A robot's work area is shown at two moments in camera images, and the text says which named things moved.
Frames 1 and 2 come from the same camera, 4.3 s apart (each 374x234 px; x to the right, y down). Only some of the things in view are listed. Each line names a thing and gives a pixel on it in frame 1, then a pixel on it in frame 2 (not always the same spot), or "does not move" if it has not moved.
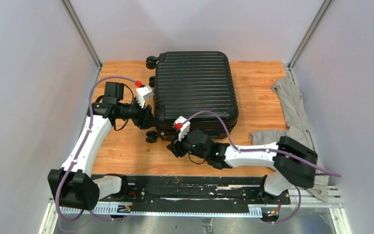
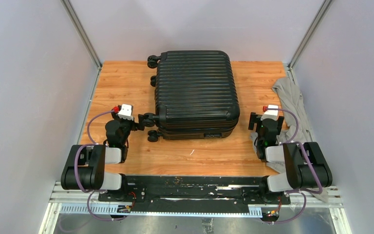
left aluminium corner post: x=75 y=22 does not move
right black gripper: x=177 y=148 → x=255 y=118
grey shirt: x=299 y=129 does not move
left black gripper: x=145 y=119 → x=136 y=126
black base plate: x=195 y=192 does not move
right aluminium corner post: x=308 y=38 does not move
